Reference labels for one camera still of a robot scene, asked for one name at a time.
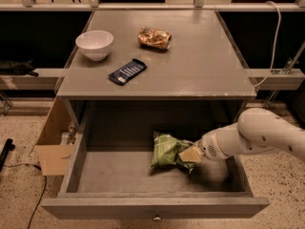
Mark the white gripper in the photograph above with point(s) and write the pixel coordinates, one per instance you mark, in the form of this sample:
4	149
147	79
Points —
208	145

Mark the green jalapeno chip bag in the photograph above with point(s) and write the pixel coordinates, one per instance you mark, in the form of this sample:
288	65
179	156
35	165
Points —
166	149

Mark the metal drawer knob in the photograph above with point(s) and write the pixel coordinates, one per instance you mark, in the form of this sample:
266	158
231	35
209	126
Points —
157	217

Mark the open grey top drawer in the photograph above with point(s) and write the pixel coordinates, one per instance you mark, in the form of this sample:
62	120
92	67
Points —
110	175

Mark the grey cabinet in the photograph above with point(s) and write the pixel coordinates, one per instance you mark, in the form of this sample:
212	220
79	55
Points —
200	65

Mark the dark blue snack bar wrapper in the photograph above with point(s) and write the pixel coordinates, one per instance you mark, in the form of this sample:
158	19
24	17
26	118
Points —
127	72

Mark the crushed gold can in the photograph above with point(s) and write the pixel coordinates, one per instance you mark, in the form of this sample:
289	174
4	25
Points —
154	38

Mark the brown cardboard box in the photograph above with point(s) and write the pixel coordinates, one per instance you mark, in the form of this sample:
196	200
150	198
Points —
55	143

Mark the white ceramic bowl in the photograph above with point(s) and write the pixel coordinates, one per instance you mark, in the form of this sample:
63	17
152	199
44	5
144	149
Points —
95	45

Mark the black object on floor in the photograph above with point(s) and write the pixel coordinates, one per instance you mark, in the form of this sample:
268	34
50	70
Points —
9	146

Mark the black item on shelf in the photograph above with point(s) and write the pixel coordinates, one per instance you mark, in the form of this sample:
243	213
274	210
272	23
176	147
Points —
8	67

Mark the metal railing frame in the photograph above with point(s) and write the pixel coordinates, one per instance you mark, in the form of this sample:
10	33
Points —
89	5

